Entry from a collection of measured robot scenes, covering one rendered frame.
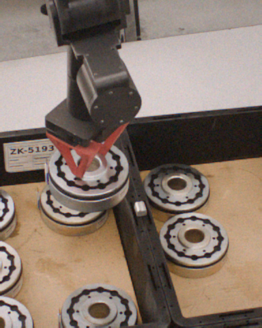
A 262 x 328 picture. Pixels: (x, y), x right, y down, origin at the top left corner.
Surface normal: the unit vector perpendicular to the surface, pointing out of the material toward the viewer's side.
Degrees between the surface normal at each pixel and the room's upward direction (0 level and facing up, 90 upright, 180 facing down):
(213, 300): 0
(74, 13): 73
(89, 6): 67
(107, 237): 0
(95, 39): 9
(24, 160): 90
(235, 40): 0
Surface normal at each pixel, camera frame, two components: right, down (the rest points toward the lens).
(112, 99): 0.29, 0.68
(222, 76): 0.04, -0.73
